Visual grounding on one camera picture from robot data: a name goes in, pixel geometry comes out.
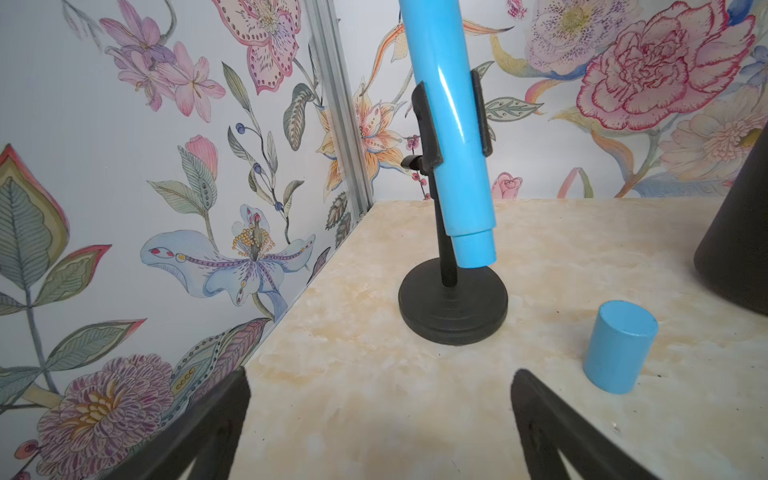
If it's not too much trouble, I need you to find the small blue cylinder cap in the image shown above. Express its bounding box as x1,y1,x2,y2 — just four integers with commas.
583,300,659,395

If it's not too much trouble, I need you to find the blue toy microphone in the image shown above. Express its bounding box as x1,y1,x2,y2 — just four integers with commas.
399,1,496,269

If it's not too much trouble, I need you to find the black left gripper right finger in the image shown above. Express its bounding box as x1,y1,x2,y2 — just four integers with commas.
510,369,655,479

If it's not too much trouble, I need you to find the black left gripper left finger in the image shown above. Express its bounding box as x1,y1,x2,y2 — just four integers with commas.
107,367,251,480

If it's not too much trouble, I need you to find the black microphone stand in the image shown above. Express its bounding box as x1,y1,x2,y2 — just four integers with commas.
398,69,509,346

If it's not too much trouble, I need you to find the black cylindrical vase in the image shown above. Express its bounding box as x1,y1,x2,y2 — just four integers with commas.
694,130,767,315

